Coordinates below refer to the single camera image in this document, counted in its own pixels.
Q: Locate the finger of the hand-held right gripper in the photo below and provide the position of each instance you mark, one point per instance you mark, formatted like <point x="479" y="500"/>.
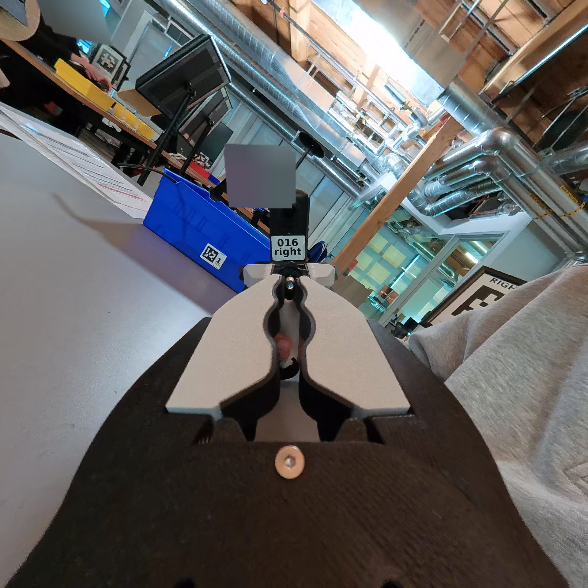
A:
<point x="324" y="274"/>
<point x="257" y="273"/>

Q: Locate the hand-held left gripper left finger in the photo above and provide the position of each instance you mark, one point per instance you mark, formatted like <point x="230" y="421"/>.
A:
<point x="229" y="358"/>

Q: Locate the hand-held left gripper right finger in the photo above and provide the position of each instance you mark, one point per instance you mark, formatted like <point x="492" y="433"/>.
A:
<point x="358" y="363"/>

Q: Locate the black knob thumbscrew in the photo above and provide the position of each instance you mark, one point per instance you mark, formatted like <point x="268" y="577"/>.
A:
<point x="291" y="284"/>

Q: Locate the person's right forearm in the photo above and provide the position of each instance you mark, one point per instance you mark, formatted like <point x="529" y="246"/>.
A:
<point x="432" y="353"/>

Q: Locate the person's right hand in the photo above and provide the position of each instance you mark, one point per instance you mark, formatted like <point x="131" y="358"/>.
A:
<point x="285" y="347"/>

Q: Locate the blue tagged plastic bin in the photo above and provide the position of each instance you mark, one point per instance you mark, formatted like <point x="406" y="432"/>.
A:
<point x="197" y="225"/>

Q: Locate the black round lamp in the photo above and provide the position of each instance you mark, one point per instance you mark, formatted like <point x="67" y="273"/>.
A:
<point x="308" y="144"/>

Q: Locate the large framed marker poster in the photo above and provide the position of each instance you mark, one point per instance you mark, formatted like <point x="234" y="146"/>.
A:
<point x="477" y="298"/>

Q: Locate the black monitor on stand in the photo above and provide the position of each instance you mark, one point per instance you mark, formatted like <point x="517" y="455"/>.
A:
<point x="183" y="78"/>

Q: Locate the row of small yellow bins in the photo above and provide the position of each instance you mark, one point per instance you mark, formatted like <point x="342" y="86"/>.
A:
<point x="135" y="121"/>

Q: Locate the silver pipe bundle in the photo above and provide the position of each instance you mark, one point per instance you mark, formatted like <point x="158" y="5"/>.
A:
<point x="496" y="183"/>

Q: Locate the cardboard box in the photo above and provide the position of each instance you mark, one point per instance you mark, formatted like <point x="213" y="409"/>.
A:
<point x="138" y="102"/>

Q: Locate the printed paper sheet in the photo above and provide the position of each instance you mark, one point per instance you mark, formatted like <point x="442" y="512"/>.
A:
<point x="69" y="156"/>

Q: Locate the small framed marker poster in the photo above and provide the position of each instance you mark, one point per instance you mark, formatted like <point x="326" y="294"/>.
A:
<point x="110" y="64"/>

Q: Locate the large yellow plastic bin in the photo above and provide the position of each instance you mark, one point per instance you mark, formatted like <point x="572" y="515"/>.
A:
<point x="85" y="85"/>

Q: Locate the wooden backing board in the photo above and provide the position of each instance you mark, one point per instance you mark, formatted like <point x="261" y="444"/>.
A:
<point x="23" y="18"/>

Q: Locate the wooden support post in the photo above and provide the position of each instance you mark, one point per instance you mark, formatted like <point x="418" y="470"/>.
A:
<point x="404" y="183"/>

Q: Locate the silver ventilation duct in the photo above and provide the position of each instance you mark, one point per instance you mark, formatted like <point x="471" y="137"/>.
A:
<point x="275" y="69"/>

